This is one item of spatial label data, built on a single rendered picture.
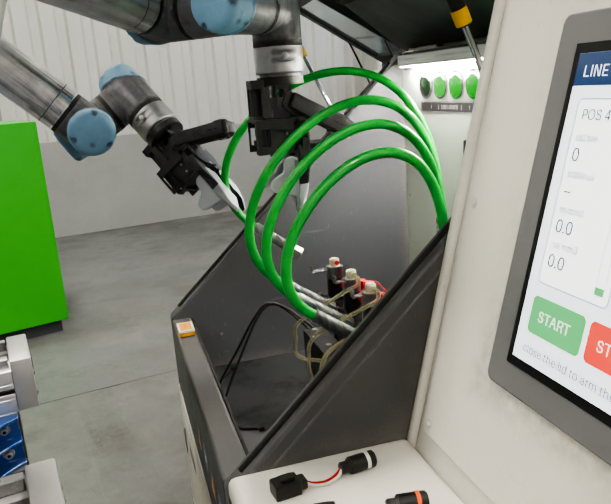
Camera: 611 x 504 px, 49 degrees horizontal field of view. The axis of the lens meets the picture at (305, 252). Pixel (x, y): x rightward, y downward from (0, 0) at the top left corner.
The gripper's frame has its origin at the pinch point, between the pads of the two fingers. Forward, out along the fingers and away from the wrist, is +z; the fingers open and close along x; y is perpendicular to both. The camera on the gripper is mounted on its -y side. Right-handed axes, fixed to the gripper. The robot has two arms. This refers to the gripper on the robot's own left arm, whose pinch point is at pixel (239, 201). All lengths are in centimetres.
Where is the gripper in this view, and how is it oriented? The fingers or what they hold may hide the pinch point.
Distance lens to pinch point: 118.6
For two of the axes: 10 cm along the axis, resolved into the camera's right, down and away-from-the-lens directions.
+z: 6.5, 7.3, -2.1
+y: -6.8, 6.8, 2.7
